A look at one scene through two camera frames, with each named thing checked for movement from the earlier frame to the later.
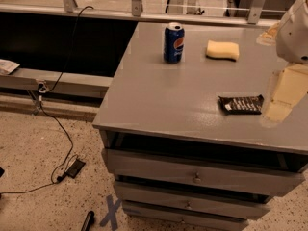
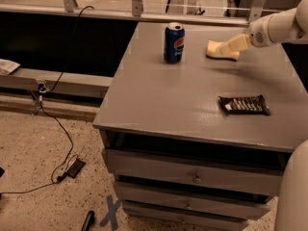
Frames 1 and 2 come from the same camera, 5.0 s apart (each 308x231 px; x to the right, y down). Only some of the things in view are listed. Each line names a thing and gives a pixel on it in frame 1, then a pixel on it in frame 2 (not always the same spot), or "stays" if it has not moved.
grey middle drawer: [192, 200] stays
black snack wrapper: [243, 105] stays
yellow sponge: [222, 50] stays
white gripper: [295, 33] to [258, 35]
